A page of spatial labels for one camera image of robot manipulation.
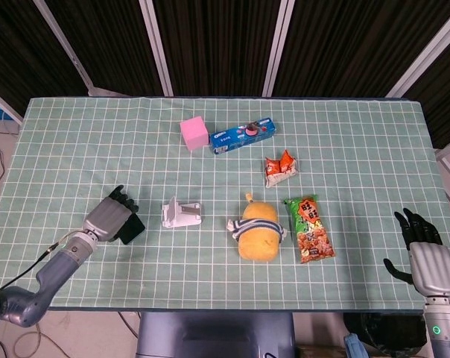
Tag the white folding phone stand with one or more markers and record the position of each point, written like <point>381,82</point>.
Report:
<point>182,218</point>

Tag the blue Oreo cookie box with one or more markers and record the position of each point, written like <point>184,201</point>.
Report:
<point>243,135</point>

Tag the black bin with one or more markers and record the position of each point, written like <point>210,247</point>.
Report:
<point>385,332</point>

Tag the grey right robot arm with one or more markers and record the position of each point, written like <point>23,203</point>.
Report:
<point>445,332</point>

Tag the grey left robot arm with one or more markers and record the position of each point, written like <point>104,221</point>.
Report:
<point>61,261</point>

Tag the black smartphone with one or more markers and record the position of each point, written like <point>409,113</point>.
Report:
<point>133,229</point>

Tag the yellow plush toy striped scarf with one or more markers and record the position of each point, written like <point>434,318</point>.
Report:
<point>258,238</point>

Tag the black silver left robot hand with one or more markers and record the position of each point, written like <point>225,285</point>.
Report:
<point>104,220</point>

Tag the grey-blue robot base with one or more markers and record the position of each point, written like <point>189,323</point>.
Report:
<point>215,335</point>

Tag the orange white snack packet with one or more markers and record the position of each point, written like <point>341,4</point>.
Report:
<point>281,168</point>

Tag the green peanut snack bag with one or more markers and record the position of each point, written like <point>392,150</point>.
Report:
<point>311,231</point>

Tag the pink cube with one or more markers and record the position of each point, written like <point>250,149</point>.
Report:
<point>194,133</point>

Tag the small blue object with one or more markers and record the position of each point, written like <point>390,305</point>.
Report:
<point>351,347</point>

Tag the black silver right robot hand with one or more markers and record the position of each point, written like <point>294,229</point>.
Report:
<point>431,266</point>

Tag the green checked tablecloth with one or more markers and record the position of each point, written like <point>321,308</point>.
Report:
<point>79,149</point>

